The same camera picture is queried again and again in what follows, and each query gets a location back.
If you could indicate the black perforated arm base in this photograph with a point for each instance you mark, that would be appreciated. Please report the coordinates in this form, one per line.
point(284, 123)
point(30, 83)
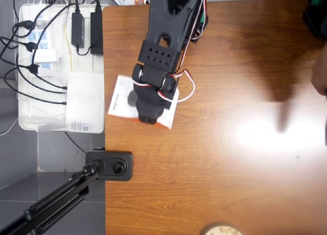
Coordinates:
point(316, 18)

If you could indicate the white plastic tray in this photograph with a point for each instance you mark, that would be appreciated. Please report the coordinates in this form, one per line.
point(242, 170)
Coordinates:
point(84, 64)

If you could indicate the black power adapter brick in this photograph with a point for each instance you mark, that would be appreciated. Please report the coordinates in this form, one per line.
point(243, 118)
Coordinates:
point(78, 28)
point(96, 33)

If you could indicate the white router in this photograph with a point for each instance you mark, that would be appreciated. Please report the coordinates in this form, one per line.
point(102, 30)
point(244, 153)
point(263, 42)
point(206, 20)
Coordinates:
point(84, 102)

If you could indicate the black desk clamp base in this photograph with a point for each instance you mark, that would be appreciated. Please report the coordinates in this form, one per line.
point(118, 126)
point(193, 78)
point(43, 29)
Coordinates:
point(115, 168)

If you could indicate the white plug charger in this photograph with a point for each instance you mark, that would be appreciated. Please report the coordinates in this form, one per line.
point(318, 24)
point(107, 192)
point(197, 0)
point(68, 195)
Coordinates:
point(44, 56)

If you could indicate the orange white mouse box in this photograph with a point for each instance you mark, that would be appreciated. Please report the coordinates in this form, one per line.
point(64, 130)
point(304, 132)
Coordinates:
point(120, 102)

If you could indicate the round wooden coaster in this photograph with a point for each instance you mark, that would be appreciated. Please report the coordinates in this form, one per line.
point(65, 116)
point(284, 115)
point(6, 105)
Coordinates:
point(222, 230)

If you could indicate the white power strip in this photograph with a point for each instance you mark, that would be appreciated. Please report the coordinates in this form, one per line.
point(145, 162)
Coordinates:
point(43, 38)

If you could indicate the person's hand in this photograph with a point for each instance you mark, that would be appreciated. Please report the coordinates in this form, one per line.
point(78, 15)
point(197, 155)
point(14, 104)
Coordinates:
point(321, 76)

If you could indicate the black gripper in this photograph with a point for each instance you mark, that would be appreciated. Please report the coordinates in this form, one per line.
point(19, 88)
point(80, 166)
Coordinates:
point(148, 116)

